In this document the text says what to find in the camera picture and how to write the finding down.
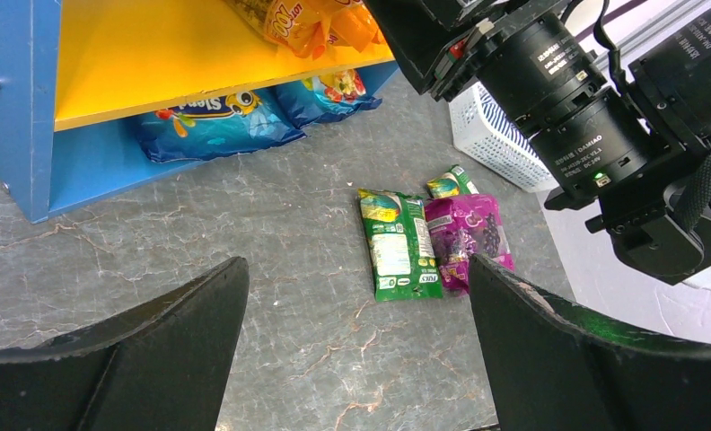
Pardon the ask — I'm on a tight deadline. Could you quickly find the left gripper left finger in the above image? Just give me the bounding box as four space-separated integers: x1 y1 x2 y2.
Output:
0 257 250 430

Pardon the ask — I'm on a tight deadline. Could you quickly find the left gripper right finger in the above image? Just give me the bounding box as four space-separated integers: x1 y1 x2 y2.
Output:
470 255 711 430

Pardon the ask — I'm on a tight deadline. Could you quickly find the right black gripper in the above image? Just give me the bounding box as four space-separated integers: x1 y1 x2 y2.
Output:
364 0 566 101

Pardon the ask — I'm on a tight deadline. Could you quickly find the blue candy bag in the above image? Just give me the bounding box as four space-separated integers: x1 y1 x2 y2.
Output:
127 89 307 163
272 69 382 128

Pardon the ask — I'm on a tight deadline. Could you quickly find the orange candy bag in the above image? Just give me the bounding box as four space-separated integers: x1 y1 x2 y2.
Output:
227 0 330 59
328 1 386 52

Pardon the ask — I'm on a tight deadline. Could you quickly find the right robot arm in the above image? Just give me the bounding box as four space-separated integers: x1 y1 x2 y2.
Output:
366 1 711 285

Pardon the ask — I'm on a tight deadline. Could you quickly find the orange candy bag on shelf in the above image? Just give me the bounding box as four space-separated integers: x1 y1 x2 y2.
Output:
328 1 386 52

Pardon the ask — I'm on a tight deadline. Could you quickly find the green candy bag right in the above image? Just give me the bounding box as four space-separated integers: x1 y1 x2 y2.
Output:
426 164 479 199

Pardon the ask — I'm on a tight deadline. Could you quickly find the green candy bag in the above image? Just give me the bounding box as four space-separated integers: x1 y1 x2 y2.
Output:
357 189 443 302
426 164 479 199

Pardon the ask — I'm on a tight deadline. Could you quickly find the purple candy bag middle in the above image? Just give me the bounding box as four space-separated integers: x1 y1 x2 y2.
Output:
426 194 515 295

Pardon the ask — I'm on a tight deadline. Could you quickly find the green candy bag left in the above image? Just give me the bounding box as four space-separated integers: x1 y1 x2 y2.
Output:
357 189 443 302

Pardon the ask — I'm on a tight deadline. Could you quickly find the blue pink yellow shelf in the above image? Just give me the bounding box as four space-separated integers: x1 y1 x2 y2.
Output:
0 1 398 223

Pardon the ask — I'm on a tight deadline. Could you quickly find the blue white striped cloth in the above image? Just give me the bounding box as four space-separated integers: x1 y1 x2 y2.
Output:
480 89 535 155

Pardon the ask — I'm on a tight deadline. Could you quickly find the white plastic basket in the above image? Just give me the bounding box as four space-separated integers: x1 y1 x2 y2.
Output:
449 83 557 193

